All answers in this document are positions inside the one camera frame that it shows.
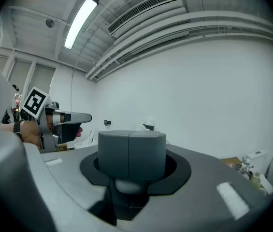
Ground window with blinds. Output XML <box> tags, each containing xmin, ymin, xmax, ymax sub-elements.
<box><xmin>0</xmin><ymin>54</ymin><xmax>56</xmax><ymax>99</ymax></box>

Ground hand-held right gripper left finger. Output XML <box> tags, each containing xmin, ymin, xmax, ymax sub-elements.
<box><xmin>98</xmin><ymin>130</ymin><xmax>130</xmax><ymax>179</ymax></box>

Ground person's left forearm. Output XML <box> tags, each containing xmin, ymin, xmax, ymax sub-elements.
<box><xmin>0</xmin><ymin>123</ymin><xmax>15</xmax><ymax>133</ymax></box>

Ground person's left hand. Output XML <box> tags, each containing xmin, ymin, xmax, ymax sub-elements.
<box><xmin>20</xmin><ymin>119</ymin><xmax>84</xmax><ymax>150</ymax></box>

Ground long ceiling light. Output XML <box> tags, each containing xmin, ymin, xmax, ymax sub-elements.
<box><xmin>64</xmin><ymin>0</ymin><xmax>99</xmax><ymax>50</ymax></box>

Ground clear bottle green label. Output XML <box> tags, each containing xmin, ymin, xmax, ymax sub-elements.
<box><xmin>241</xmin><ymin>157</ymin><xmax>255</xmax><ymax>178</ymax></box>

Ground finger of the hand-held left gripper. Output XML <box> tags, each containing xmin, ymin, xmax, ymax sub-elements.
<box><xmin>71</xmin><ymin>113</ymin><xmax>92</xmax><ymax>124</ymax></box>

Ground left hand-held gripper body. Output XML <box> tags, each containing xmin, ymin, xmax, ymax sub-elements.
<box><xmin>21</xmin><ymin>86</ymin><xmax>81</xmax><ymax>154</ymax></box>

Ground thin hanging cable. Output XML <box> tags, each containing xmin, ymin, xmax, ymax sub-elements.
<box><xmin>70</xmin><ymin>32</ymin><xmax>91</xmax><ymax>120</ymax></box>

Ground white air vent grille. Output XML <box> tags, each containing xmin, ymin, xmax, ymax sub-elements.
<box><xmin>107</xmin><ymin>0</ymin><xmax>183</xmax><ymax>37</ymax></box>

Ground white ceiling pipes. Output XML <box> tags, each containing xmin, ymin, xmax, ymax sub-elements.
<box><xmin>85</xmin><ymin>10</ymin><xmax>273</xmax><ymax>82</ymax></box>

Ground black wristwatch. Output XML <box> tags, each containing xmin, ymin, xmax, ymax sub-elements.
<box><xmin>13</xmin><ymin>120</ymin><xmax>22</xmax><ymax>140</ymax></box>

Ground white cup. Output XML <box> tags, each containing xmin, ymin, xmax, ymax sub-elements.
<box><xmin>259</xmin><ymin>174</ymin><xmax>273</xmax><ymax>195</ymax></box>

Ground small cardboard box black print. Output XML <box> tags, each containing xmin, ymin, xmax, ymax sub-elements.
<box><xmin>55</xmin><ymin>145</ymin><xmax>75</xmax><ymax>152</ymax></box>

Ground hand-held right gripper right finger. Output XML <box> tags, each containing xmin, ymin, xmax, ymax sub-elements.
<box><xmin>129</xmin><ymin>130</ymin><xmax>167</xmax><ymax>179</ymax></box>

